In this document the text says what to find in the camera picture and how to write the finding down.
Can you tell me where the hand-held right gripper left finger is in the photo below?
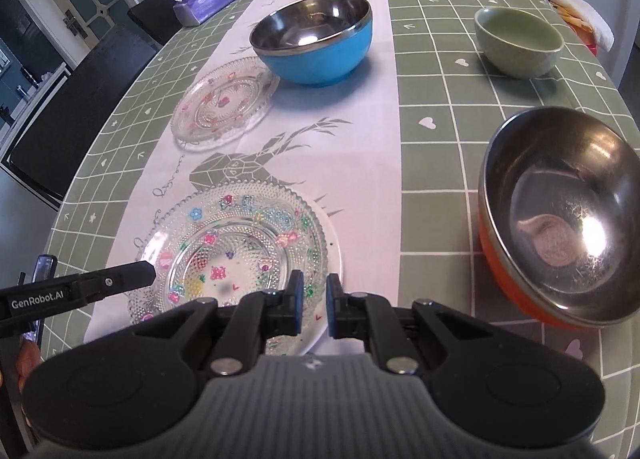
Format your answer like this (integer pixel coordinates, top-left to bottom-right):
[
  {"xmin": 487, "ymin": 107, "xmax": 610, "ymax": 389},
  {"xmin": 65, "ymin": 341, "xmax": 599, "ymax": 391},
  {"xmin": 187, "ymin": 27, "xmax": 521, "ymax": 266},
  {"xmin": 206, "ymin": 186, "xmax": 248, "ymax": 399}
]
[{"xmin": 132, "ymin": 269, "xmax": 306, "ymax": 375}]

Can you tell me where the green checked tablecloth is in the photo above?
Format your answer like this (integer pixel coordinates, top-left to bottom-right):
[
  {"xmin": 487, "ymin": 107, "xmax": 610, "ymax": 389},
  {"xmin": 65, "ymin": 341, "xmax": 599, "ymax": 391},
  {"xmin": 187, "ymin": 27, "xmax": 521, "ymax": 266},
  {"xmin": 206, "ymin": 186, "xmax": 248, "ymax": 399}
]
[{"xmin": 40, "ymin": 0, "xmax": 640, "ymax": 390}]

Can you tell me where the white cabinet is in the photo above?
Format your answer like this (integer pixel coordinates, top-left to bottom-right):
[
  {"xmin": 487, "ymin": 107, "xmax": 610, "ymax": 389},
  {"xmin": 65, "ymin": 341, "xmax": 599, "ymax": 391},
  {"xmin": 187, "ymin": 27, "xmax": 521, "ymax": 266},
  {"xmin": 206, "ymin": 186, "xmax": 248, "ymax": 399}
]
[{"xmin": 0, "ymin": 62, "xmax": 71, "ymax": 140}]

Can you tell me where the metal door handle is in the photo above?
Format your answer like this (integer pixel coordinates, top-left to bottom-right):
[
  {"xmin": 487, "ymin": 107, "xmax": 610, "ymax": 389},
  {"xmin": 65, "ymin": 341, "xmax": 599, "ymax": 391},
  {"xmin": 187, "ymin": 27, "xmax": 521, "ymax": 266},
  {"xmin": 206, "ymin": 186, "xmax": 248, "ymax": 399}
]
[{"xmin": 62, "ymin": 9, "xmax": 86, "ymax": 37}]

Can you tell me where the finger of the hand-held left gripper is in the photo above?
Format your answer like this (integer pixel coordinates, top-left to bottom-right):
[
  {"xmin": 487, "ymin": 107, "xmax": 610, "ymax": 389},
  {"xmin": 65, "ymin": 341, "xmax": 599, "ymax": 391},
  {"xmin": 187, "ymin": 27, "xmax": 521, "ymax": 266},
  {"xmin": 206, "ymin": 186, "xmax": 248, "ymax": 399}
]
[
  {"xmin": 31, "ymin": 254, "xmax": 59, "ymax": 286},
  {"xmin": 75, "ymin": 260, "xmax": 157, "ymax": 301}
]

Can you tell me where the orange steel bowl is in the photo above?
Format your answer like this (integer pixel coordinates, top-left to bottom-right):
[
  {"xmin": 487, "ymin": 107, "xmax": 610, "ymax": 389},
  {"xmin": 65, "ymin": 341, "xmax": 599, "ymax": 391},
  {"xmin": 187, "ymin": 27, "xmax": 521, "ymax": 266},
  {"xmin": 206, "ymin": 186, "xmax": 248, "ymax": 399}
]
[{"xmin": 477, "ymin": 106, "xmax": 640, "ymax": 330}]

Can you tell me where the blue steel bowl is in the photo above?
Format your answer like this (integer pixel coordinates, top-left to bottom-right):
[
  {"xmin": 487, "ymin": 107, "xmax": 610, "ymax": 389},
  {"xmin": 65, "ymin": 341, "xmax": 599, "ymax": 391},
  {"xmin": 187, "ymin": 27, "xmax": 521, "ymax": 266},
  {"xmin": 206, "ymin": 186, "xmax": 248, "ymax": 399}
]
[{"xmin": 249, "ymin": 0, "xmax": 375, "ymax": 86}]

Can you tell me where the green ceramic bowl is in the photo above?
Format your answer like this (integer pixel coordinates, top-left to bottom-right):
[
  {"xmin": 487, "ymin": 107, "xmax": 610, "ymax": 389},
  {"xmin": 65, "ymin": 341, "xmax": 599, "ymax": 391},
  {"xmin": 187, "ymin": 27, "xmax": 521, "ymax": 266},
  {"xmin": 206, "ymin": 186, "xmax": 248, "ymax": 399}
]
[{"xmin": 473, "ymin": 6, "xmax": 565, "ymax": 79}]

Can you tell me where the small glass plate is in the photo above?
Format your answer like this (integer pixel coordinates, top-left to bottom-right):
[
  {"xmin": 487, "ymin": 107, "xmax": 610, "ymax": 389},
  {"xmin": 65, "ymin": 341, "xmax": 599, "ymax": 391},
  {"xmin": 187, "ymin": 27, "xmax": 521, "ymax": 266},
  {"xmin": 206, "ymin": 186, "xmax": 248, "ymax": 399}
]
[{"xmin": 170, "ymin": 58, "xmax": 281, "ymax": 149}]

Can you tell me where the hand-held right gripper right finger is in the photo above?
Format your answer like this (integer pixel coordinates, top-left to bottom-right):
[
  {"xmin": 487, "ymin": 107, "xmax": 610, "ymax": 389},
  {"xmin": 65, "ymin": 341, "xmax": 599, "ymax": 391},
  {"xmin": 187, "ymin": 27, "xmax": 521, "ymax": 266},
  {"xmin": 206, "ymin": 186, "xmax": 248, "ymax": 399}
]
[{"xmin": 325, "ymin": 273, "xmax": 501, "ymax": 374}]

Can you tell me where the black chair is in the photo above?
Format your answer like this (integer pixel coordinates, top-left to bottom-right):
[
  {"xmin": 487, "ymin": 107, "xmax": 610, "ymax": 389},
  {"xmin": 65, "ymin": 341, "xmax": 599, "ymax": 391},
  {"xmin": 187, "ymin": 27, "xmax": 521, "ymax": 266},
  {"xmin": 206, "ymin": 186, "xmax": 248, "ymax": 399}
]
[
  {"xmin": 127, "ymin": 0, "xmax": 223, "ymax": 45},
  {"xmin": 7, "ymin": 24, "xmax": 161, "ymax": 212}
]

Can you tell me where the large flowered glass plate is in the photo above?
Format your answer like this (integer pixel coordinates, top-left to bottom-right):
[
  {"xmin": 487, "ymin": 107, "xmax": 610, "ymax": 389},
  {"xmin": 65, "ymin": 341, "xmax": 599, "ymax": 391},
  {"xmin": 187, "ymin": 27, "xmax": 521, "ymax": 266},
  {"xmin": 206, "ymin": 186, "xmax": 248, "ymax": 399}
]
[{"xmin": 127, "ymin": 182, "xmax": 331, "ymax": 355}]

